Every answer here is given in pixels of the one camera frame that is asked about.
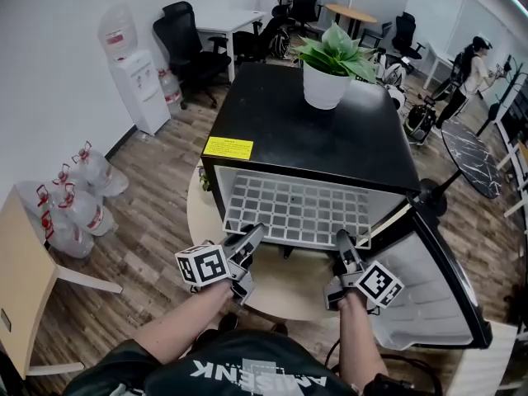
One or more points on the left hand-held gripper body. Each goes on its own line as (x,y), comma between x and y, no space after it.
(204,264)

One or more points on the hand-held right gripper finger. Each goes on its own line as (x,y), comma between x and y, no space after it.
(348,250)

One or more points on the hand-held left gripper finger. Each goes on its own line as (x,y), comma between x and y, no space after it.
(251,239)

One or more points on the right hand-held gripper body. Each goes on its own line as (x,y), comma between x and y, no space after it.
(379,285)

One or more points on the white wire fridge shelf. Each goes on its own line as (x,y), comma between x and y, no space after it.
(297,241)

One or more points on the black mini fridge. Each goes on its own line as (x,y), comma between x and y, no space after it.
(280,130)

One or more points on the person's right forearm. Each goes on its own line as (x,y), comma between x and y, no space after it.
(359,340)

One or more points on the person's left forearm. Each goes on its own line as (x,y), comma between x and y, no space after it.
(185,320)

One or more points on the round beige platform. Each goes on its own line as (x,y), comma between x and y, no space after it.
(288,287)

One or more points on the person's left black shoe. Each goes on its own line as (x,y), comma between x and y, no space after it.
(228,322)

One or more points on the person's black shoe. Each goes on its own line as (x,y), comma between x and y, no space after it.
(228,322)
(279,329)

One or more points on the small plant in white pot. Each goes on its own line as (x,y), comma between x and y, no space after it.
(204,182)

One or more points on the person's black printed t-shirt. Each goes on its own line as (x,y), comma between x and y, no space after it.
(231,353)

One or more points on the person's right black shoe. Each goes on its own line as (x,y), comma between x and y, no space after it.
(279,329)

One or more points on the black waist pack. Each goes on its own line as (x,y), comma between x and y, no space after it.
(387,386)

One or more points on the white slatted table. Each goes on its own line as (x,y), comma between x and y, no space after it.
(486,361)

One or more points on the black marble round table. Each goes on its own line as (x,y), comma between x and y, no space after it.
(474,159)

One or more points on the white round device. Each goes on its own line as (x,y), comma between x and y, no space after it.
(394,72)
(398,97)

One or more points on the large plant in white pot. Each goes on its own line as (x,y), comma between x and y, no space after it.
(323,87)

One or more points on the clear water jug red label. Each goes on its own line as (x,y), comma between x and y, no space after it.
(171,93)

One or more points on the white water dispenser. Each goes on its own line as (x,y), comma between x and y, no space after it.
(142,97)

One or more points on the light wooden table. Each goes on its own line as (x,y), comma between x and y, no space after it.
(20,262)

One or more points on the wooden table white legs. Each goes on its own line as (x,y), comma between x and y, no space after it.
(524,155)

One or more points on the black backpack white trim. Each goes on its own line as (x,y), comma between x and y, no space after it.
(280,43)

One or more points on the black coat rack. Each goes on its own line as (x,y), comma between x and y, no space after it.
(493,111)

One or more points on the table power socket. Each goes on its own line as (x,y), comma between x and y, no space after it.
(5,319)

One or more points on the white office desk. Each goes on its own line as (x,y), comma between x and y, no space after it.
(437,54)
(231,19)

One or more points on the small black armchair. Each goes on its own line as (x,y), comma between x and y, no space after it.
(377,35)

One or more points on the black mesh office chair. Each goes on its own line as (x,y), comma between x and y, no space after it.
(177,35)

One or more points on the round wooden table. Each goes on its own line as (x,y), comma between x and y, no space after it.
(350,12)

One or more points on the large clear dispenser bottle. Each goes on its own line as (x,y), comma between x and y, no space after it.
(117,31)

